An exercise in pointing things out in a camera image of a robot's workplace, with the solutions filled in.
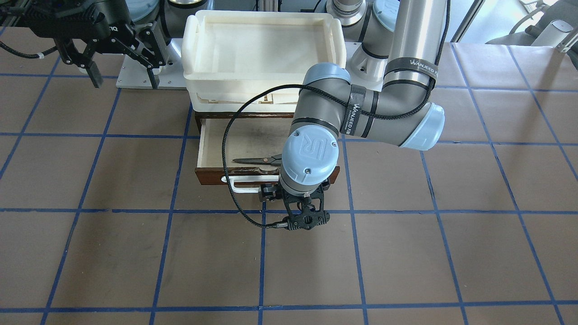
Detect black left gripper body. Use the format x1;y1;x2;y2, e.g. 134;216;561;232
258;179;331;230

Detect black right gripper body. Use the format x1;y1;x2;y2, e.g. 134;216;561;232
21;0;136;50

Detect scissors with orange handles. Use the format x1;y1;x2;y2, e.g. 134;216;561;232
233;154;282;166

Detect light wooden drawer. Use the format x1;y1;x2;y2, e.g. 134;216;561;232
194;113;340;186

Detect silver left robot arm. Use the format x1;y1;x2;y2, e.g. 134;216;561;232
260;0;450;230

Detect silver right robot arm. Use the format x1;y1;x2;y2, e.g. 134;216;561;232
1;0;213;89

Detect white plastic tray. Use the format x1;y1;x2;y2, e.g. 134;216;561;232
181;10;347;112

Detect dark wooden cabinet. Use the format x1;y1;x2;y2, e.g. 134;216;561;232
193;105;294;120

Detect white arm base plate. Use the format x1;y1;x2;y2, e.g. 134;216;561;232
116;38;190;90

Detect white drawer handle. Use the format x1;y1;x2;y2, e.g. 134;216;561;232
221;175;279;194

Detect black camera cable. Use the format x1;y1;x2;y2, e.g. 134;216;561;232
222;0;452;229

